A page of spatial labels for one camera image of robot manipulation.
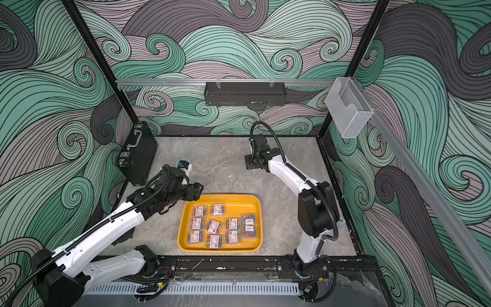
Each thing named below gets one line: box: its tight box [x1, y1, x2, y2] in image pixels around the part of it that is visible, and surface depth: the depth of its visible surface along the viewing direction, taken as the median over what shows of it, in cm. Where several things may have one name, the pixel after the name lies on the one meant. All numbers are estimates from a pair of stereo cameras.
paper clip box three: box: [225, 218, 242, 230], surface depth 84 cm
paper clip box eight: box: [225, 228, 243, 245], surface depth 81 cm
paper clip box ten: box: [241, 225, 258, 240], surface depth 82 cm
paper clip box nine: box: [241, 213, 257, 226], surface depth 85 cm
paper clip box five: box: [206, 219, 223, 235], surface depth 83 cm
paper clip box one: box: [210, 204, 226, 217], surface depth 88 cm
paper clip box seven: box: [205, 234, 223, 250], surface depth 79 cm
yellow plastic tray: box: [177, 193, 264, 254], surface depth 83 cm
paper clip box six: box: [187, 230, 204, 244], surface depth 81 cm
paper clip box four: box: [189, 218, 206, 231], surface depth 84 cm
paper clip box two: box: [193, 205, 208, 218], surface depth 87 cm
